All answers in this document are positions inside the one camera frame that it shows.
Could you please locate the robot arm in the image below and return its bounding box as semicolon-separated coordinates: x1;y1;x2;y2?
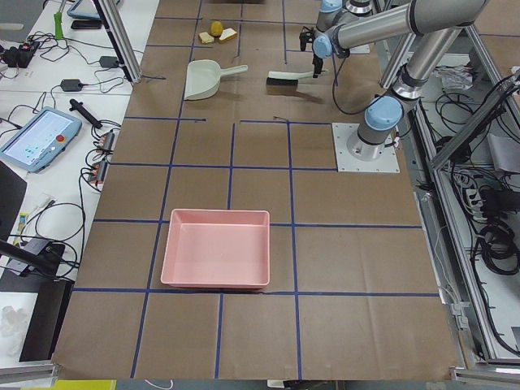
299;0;487;154
316;0;373;33

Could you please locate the pale green dustpan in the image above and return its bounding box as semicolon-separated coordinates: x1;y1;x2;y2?
184;59;249;101

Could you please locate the brown bread piece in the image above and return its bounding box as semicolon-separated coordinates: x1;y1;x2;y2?
198;32;215;45

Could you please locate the black power adapter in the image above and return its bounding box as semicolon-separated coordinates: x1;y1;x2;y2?
99;56;119;69
60;79;85;92

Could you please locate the green handled tool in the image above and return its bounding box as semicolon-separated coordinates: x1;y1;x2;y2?
54;0;67;40

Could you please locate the white bread slice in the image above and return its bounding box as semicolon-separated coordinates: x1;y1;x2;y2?
219;28;238;43

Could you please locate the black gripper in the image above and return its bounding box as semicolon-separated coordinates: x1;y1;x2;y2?
299;27;323;78

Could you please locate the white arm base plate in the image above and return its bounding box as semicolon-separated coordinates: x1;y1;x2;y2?
331;123;401;174

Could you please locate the aluminium frame post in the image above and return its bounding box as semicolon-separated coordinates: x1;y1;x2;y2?
93;0;141;85

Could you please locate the black handle tool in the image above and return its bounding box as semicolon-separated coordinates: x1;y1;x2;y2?
69;98;102;129

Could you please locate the pink plastic bin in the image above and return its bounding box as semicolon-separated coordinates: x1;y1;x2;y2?
160;209;271;289

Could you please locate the blue teach pendant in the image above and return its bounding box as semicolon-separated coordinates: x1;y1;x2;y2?
67;0;100;20
1;107;82;172

